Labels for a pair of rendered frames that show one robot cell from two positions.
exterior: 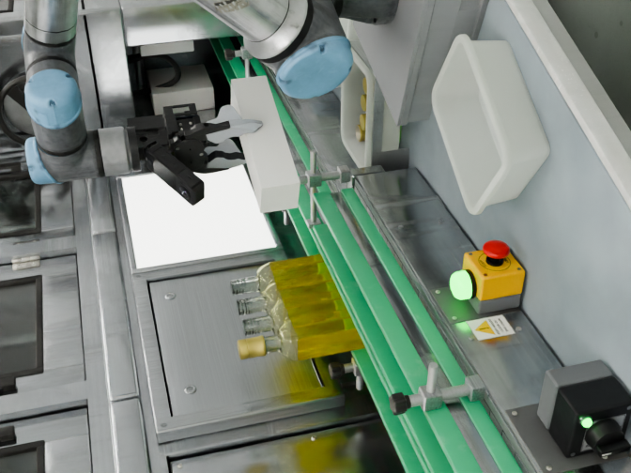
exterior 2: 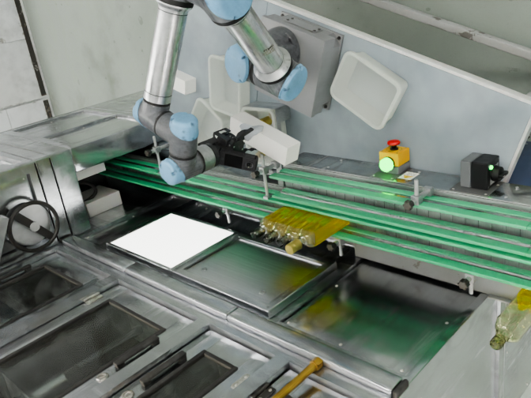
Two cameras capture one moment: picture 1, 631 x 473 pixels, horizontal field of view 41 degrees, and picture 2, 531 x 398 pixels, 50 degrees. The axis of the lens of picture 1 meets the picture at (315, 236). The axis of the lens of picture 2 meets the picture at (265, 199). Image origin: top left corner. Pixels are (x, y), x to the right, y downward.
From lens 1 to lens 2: 0.96 m
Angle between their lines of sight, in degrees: 28
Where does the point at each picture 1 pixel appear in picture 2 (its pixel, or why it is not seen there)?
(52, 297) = (129, 303)
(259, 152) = (272, 137)
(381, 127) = not seen: hidden behind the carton
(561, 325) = (441, 156)
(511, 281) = (405, 153)
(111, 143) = (205, 151)
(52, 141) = (188, 150)
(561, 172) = (418, 88)
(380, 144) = not seen: hidden behind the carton
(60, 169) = (188, 169)
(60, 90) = (191, 118)
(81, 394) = (203, 323)
